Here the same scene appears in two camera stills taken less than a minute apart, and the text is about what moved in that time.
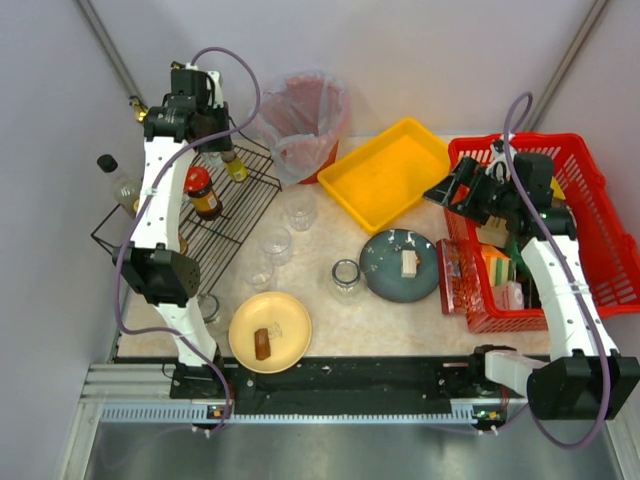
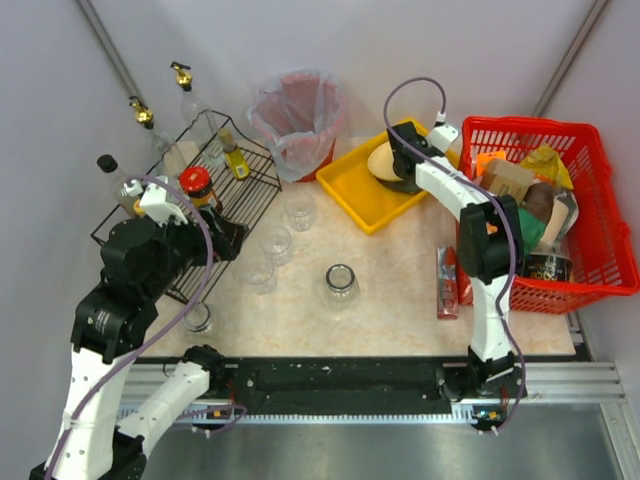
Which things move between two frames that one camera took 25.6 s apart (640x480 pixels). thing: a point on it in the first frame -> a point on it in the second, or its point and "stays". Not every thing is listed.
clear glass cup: [259, 274] stays
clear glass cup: [275, 241] stays
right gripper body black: [470, 185] -> [400, 151]
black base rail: [344, 381] stays
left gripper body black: [215, 138] -> [220, 231]
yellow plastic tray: [386, 176] stays
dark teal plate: [381, 265] -> [407, 184]
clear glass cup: [300, 208] stays
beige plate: [289, 329] -> [380, 162]
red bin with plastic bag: [303, 117] stays
